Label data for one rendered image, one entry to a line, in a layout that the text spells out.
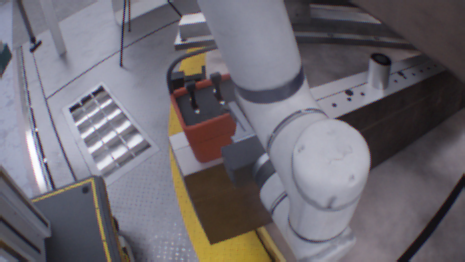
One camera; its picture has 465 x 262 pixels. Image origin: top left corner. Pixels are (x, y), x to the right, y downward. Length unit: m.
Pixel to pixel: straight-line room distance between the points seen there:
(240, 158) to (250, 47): 0.23
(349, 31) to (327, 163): 1.77
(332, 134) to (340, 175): 0.05
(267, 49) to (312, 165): 0.12
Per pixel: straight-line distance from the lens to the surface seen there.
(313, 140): 0.31
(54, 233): 1.32
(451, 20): 0.88
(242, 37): 0.32
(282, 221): 0.44
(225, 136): 0.71
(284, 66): 0.35
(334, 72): 1.70
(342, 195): 0.30
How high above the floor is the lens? 1.26
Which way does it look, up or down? 44 degrees down
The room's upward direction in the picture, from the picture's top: 8 degrees counter-clockwise
